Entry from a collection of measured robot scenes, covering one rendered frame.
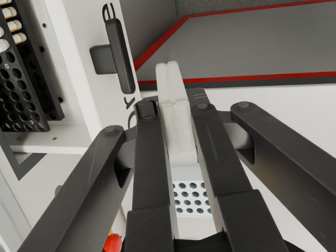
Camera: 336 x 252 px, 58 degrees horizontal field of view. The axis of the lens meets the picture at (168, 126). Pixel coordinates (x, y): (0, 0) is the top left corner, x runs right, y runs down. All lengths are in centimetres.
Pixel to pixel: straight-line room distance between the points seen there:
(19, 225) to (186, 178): 25
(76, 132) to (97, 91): 14
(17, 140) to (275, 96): 37
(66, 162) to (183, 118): 39
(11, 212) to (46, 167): 8
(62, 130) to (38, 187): 9
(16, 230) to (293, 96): 41
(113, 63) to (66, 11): 6
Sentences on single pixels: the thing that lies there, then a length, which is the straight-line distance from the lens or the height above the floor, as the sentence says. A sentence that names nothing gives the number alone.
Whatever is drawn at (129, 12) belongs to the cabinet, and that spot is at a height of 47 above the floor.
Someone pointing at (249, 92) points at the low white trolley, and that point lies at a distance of 45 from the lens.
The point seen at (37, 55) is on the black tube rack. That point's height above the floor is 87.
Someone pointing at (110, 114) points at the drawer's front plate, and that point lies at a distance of 34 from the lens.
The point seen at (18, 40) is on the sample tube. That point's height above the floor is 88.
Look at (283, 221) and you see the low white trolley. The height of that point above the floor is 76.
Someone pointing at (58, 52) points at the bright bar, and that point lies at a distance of 41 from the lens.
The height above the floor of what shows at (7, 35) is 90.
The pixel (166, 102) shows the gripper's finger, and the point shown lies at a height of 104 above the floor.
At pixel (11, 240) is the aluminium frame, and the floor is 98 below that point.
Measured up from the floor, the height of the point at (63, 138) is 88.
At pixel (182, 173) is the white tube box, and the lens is 52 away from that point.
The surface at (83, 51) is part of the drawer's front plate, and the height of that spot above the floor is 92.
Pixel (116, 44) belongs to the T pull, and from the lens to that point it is 29.
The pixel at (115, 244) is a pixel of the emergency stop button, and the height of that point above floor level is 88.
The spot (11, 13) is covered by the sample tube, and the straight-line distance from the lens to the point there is 39.
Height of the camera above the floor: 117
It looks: 55 degrees down
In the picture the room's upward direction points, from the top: 152 degrees counter-clockwise
